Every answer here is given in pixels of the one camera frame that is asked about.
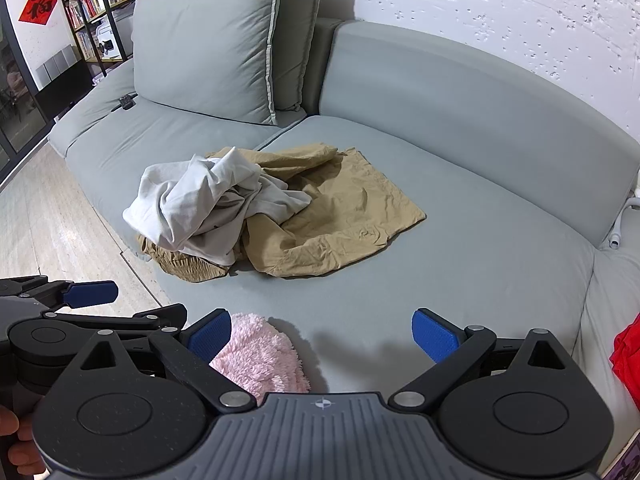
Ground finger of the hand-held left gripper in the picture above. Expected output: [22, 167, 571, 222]
[42, 303, 188, 334]
[0, 275, 119, 311]

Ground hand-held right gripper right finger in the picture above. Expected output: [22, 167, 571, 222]
[387, 308, 581, 409]

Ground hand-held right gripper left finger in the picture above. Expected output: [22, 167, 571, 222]
[75, 309, 257, 409]

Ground white sweatshirt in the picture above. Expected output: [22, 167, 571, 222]
[122, 146, 313, 267]

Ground tan pants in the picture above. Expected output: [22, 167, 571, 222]
[137, 143, 427, 283]

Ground person's left hand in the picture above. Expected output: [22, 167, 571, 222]
[0, 405, 48, 476]

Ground pink fluffy blanket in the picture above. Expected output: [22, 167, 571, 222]
[209, 313, 312, 406]

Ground grey sofa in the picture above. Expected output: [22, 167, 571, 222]
[47, 17, 640, 480]

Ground red garment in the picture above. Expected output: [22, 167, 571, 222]
[609, 312, 640, 411]

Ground glass door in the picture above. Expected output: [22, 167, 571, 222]
[0, 0, 56, 186]

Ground white appliance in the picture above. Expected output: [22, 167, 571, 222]
[95, 10, 135, 61]

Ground large grey pillow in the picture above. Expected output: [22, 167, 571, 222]
[131, 0, 282, 126]

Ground bookshelf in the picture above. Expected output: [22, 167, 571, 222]
[45, 0, 156, 78]

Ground small grey pillow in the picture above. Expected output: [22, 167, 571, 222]
[267, 0, 327, 112]

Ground white gooseneck hose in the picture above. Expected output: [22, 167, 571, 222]
[609, 197, 640, 250]

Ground red wall decoration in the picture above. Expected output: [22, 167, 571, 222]
[18, 0, 57, 26]

